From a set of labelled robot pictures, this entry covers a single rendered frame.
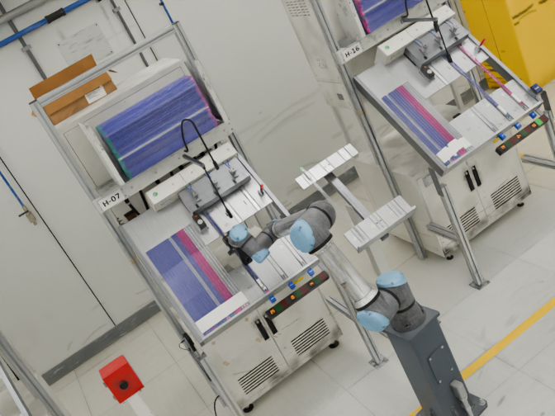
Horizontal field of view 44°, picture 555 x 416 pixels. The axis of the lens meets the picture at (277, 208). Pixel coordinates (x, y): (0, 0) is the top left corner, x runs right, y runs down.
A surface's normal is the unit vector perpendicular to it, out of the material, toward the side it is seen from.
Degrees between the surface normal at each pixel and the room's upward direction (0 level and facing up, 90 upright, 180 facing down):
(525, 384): 0
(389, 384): 0
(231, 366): 90
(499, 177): 90
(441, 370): 90
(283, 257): 43
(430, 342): 90
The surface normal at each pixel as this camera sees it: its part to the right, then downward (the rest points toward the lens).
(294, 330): 0.42, 0.22
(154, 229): -0.02, -0.45
